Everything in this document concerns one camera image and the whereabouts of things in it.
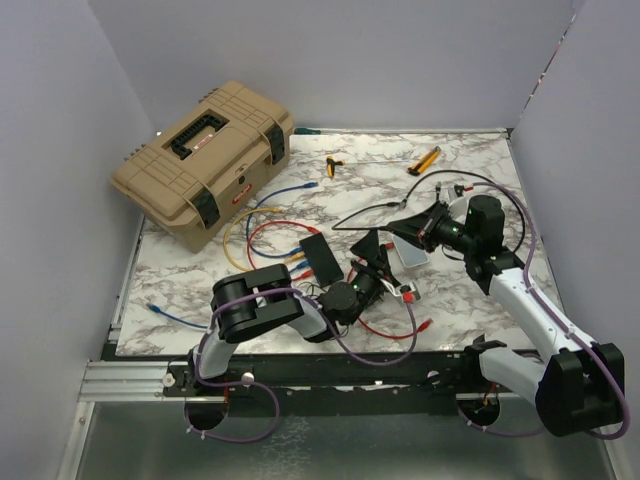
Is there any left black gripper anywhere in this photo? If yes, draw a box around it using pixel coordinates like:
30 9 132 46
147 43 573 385
345 229 400 327

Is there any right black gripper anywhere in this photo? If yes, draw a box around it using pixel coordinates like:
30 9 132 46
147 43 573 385
389 200 478 254

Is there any white grey device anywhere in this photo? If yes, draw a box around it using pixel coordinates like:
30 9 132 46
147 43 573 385
392 235 430 269

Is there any black blue network switch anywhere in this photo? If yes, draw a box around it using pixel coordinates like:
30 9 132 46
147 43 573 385
299 233 344 287

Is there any long black cable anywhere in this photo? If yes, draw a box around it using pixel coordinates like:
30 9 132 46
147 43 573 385
405 168 529 256

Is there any long red ethernet cable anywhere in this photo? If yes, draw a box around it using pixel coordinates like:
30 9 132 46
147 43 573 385
247 219 321 284

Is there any yellow ethernet cable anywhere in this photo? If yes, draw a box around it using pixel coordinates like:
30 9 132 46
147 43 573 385
222 206 306 274

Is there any blue ethernet cable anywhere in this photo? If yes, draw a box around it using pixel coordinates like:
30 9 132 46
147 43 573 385
246 181 319 264
147 302 211 331

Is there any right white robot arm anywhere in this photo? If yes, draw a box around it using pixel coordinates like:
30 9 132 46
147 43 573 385
385 195 631 440

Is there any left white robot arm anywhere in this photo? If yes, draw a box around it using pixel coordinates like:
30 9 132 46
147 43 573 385
186 231 400 395

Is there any yellow utility knife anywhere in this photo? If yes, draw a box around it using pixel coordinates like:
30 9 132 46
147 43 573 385
407 146 441 176

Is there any tan plastic toolbox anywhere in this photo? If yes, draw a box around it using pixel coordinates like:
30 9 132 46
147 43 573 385
110 81 294 253

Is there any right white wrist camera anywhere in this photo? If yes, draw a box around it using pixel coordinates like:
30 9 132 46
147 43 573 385
440 184 473 210

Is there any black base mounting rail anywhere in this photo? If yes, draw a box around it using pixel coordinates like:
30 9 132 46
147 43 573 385
162 351 508 423

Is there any green handled screwdriver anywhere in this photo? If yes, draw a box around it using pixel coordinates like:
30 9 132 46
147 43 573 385
294 127 322 135

